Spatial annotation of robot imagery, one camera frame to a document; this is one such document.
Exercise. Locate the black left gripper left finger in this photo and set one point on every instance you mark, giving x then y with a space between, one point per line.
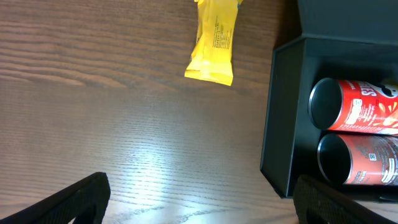
82 202

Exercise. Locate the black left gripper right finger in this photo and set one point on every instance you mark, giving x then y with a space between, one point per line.
315 202

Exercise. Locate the dark red Pringles can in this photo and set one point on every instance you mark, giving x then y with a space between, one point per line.
358 160

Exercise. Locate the bright red Pringles can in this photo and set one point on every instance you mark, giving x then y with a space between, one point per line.
354 106

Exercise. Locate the long yellow snack packet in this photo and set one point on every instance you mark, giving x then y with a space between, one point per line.
211 59

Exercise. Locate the black open gift box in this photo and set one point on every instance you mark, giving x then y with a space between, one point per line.
338 39

